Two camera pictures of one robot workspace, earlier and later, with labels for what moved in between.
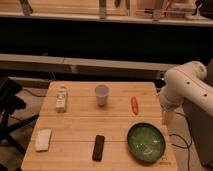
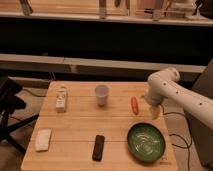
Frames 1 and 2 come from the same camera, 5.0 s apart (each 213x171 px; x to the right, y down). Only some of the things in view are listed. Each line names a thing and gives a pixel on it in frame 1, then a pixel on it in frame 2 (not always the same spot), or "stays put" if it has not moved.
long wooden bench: [36, 63] stays put
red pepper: [134, 105] stays put
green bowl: [146, 142] stays put
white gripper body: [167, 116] -> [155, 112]
